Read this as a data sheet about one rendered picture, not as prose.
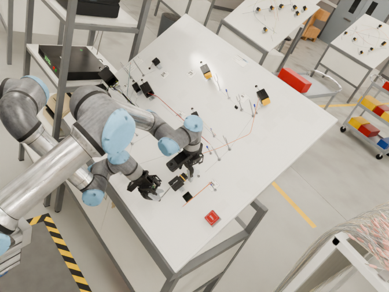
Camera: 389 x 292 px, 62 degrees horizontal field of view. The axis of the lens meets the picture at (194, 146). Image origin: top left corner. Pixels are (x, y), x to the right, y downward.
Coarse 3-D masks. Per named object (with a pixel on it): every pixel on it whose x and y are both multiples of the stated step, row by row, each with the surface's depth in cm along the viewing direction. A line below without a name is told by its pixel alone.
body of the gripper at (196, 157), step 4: (200, 144) 139; (200, 148) 141; (188, 152) 136; (192, 152) 136; (196, 152) 142; (200, 152) 143; (192, 156) 142; (196, 156) 143; (200, 156) 143; (188, 160) 141; (192, 160) 141; (196, 160) 143; (184, 164) 145; (188, 164) 141; (192, 164) 143
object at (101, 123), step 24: (96, 96) 89; (96, 120) 84; (120, 120) 84; (72, 144) 84; (96, 144) 84; (120, 144) 89; (48, 168) 82; (72, 168) 84; (0, 192) 80; (24, 192) 80; (48, 192) 84; (0, 216) 77; (0, 240) 77
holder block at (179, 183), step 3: (174, 177) 153; (177, 177) 152; (171, 180) 152; (174, 180) 152; (180, 180) 151; (168, 183) 152; (171, 183) 152; (177, 183) 151; (180, 183) 151; (183, 183) 153; (171, 186) 151; (174, 186) 151; (177, 186) 151; (180, 186) 153; (174, 189) 152; (177, 189) 154
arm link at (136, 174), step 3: (138, 165) 136; (138, 168) 135; (141, 168) 137; (135, 171) 134; (138, 171) 135; (141, 171) 136; (132, 174) 133; (135, 174) 134; (138, 174) 135; (141, 174) 137; (129, 177) 134; (132, 177) 134; (135, 177) 135; (138, 177) 135; (132, 180) 136
